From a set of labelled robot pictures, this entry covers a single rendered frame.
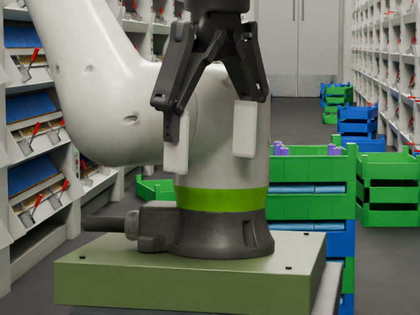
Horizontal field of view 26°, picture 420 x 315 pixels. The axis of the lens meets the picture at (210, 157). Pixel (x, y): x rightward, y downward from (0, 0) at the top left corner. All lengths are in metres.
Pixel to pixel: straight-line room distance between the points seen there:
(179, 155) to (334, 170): 0.95
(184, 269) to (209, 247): 0.07
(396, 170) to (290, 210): 1.20
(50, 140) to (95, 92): 1.59
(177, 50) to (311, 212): 0.99
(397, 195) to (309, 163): 1.21
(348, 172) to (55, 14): 0.92
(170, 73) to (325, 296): 0.39
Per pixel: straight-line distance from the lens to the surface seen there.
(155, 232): 1.21
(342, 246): 1.94
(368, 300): 2.22
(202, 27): 1.00
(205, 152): 1.15
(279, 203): 1.91
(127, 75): 1.08
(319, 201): 1.92
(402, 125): 4.87
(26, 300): 2.24
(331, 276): 1.30
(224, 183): 1.16
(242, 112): 1.10
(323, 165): 1.91
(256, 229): 1.19
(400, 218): 3.11
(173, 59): 0.98
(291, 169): 1.90
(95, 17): 1.15
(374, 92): 6.95
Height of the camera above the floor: 0.60
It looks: 7 degrees down
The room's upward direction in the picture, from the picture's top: straight up
